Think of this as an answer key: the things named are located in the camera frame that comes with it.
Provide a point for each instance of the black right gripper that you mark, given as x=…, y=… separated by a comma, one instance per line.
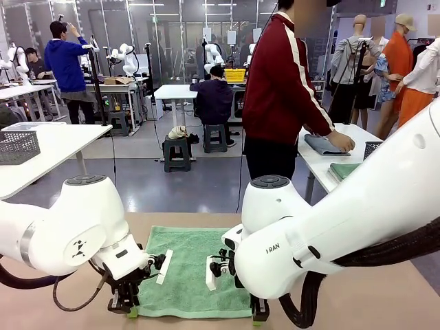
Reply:
x=258, y=301

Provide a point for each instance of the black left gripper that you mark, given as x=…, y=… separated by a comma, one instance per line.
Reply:
x=127, y=285

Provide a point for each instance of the green terry towel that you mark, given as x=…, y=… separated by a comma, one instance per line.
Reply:
x=185, y=247
x=343, y=170

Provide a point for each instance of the grey-blue terry towel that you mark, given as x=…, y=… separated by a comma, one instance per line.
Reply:
x=319, y=146

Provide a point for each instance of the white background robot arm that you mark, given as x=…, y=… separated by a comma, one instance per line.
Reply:
x=19, y=62
x=213, y=56
x=127, y=58

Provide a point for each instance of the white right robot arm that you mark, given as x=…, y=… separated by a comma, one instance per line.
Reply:
x=343, y=223

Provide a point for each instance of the person's right forearm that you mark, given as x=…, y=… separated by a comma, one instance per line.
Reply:
x=321, y=118

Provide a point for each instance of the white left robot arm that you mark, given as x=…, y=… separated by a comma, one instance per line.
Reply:
x=68, y=223

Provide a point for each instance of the grey woven plastic basket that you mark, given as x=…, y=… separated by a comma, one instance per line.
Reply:
x=19, y=148
x=371, y=149

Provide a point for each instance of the yellow plastic basket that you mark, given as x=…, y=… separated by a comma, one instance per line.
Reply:
x=235, y=75

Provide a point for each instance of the person's right hand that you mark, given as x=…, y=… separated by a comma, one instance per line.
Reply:
x=342, y=141

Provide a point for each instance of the white side table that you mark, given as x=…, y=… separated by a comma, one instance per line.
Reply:
x=62, y=144
x=316, y=165

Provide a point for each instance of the dark grey plastic stool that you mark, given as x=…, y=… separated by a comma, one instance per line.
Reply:
x=214, y=137
x=118, y=122
x=177, y=154

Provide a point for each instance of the black shoes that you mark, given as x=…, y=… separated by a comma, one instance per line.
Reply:
x=193, y=138

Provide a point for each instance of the beige cloth bundle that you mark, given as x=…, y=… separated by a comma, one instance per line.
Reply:
x=178, y=133

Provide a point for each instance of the clear plastic bin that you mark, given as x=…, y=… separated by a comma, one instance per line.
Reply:
x=20, y=126

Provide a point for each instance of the white desk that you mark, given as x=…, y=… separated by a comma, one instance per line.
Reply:
x=27, y=91
x=117, y=87
x=172, y=91

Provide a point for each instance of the seated person in navy hoodie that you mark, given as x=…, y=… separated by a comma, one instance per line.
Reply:
x=213, y=99

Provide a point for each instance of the black tripod stand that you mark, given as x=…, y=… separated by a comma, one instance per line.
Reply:
x=357, y=68
x=98, y=86
x=148, y=68

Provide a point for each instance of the cardboard box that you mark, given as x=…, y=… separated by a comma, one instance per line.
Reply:
x=117, y=81

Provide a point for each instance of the person in maroon jacket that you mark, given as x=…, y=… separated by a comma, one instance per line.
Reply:
x=275, y=86

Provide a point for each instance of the person in blue hoodie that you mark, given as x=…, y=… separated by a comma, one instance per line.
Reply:
x=65, y=68

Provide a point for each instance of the seated person in dark shirt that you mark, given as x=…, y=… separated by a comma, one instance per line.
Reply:
x=38, y=67

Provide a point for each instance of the mannequin in orange trousers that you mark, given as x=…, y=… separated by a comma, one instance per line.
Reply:
x=416, y=103

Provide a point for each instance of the mannequin in grey hoodie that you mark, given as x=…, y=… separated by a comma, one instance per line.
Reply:
x=343, y=58

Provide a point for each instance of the mannequin in blue floral dress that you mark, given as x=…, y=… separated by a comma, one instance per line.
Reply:
x=385, y=75

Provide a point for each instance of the mannequin in orange suit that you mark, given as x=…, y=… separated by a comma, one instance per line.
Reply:
x=398, y=55

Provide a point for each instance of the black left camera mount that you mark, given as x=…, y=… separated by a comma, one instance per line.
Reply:
x=153, y=264

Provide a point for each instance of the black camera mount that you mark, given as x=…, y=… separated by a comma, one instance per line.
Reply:
x=225, y=266
x=153, y=264

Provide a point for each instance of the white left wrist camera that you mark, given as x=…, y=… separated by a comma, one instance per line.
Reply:
x=164, y=268

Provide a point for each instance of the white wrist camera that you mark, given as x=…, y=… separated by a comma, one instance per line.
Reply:
x=164, y=268
x=211, y=275

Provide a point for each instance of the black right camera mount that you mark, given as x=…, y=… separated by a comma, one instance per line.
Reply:
x=225, y=266

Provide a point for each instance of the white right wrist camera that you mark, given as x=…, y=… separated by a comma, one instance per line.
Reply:
x=211, y=275

